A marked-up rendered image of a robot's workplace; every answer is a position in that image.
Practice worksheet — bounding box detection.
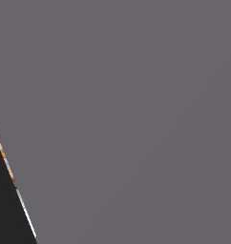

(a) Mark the grey flat panel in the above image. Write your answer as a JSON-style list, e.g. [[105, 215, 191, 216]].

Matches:
[[0, 0, 231, 244]]

